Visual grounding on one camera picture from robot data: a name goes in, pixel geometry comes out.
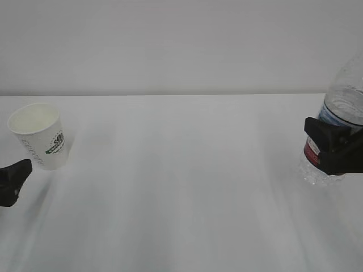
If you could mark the white paper coffee cup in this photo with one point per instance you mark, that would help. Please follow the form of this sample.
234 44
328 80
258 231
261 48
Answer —
39 129

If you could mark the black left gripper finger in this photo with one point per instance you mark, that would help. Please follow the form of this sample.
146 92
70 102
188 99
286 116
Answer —
12 179

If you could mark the clear plastic water bottle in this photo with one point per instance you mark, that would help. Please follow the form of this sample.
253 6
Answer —
342 106

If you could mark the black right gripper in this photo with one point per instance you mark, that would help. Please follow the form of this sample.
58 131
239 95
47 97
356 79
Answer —
339 151

